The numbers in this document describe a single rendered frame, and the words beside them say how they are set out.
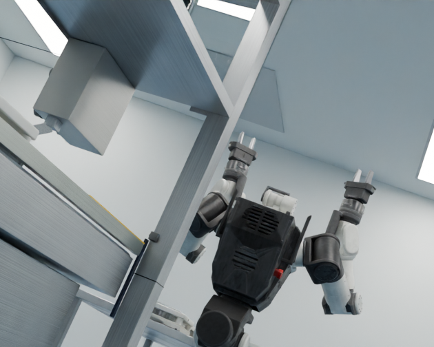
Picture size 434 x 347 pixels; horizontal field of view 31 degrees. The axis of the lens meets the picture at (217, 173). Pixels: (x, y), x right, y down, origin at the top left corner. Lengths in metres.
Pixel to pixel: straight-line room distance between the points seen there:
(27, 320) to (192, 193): 0.52
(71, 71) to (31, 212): 0.56
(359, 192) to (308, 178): 4.03
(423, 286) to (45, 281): 5.35
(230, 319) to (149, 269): 0.68
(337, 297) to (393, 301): 3.95
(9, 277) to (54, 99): 0.52
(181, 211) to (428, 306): 4.98
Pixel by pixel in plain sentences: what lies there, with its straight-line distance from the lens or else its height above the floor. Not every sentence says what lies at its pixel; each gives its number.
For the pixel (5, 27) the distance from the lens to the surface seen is 2.39.
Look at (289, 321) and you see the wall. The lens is 6.64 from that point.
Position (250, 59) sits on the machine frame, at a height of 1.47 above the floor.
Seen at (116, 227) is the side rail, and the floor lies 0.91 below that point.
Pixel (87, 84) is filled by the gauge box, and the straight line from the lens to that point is 1.83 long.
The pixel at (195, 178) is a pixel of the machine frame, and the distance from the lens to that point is 1.88.
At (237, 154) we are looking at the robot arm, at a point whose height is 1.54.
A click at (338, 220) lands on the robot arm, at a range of 2.87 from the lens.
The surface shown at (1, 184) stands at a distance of 1.30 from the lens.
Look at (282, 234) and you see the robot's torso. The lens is 2.48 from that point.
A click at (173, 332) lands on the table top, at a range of 3.19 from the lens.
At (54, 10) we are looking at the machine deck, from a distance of 1.81.
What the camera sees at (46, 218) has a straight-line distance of 1.44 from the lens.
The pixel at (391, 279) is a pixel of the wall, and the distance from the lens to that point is 6.71.
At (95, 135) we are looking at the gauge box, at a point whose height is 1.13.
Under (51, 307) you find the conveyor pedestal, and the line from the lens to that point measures 1.67.
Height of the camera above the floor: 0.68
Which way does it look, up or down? 15 degrees up
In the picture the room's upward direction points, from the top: 24 degrees clockwise
